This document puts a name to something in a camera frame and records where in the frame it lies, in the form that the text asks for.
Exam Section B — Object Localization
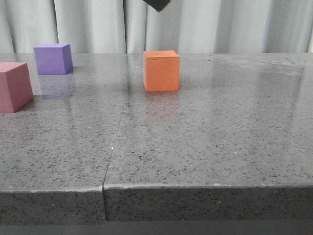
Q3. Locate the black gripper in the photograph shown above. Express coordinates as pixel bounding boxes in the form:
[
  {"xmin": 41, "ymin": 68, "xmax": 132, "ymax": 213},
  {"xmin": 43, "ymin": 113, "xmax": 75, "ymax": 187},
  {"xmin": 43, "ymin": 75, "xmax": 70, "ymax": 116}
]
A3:
[{"xmin": 143, "ymin": 0, "xmax": 170, "ymax": 12}]

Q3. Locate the orange foam cube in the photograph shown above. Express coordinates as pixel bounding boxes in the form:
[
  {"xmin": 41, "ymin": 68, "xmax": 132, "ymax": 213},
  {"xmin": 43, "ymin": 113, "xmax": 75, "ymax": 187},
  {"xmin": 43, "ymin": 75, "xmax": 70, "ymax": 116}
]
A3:
[{"xmin": 143, "ymin": 50, "xmax": 179, "ymax": 92}]

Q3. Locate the grey curtain backdrop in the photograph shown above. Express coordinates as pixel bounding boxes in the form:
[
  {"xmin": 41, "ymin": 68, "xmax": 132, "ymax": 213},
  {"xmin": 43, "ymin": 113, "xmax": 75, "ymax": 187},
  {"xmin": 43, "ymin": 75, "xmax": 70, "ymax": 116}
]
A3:
[{"xmin": 0, "ymin": 0, "xmax": 313, "ymax": 53}]

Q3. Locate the purple foam cube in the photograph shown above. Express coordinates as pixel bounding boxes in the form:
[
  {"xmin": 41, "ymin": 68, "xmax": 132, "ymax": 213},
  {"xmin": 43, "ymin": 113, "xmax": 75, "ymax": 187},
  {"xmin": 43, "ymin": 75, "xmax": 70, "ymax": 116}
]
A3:
[{"xmin": 33, "ymin": 43, "xmax": 73, "ymax": 75}]

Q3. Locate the pink foam cube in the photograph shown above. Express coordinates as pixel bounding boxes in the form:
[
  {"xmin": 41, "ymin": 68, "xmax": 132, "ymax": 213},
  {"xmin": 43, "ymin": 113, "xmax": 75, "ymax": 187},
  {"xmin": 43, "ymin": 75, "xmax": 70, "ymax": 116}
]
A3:
[{"xmin": 0, "ymin": 62, "xmax": 33, "ymax": 113}]

